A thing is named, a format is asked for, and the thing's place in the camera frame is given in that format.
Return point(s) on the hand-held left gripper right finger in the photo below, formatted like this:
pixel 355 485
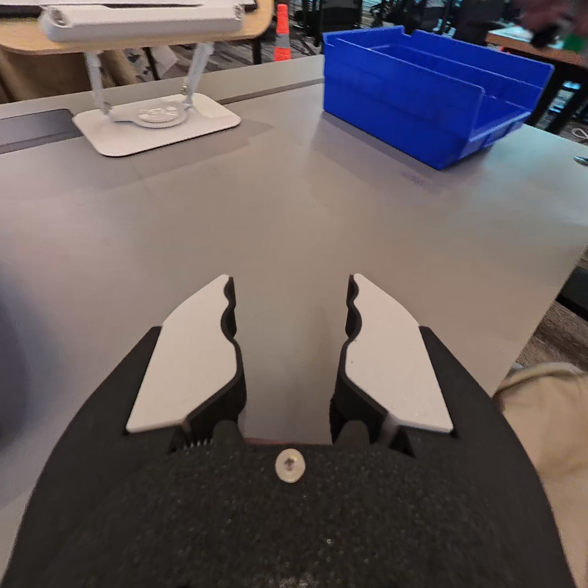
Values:
pixel 393 367

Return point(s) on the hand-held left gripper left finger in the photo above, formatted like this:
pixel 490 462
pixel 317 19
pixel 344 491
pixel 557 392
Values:
pixel 186 367

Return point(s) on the blue plastic bin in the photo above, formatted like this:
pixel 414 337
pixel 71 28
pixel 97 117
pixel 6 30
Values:
pixel 399 110

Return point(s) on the person's right hand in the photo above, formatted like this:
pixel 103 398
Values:
pixel 546 13

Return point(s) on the long wooden desk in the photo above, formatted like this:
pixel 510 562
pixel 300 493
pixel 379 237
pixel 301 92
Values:
pixel 519 39

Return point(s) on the green plastic crate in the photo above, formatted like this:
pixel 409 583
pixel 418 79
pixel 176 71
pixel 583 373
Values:
pixel 576 43

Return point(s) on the person's black chair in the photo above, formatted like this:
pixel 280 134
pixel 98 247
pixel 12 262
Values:
pixel 574 289

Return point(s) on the white folding stand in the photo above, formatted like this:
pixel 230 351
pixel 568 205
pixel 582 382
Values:
pixel 206 124

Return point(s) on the orange traffic cone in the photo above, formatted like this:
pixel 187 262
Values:
pixel 282 46

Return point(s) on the brown fabric cover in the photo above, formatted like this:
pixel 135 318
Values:
pixel 36 78

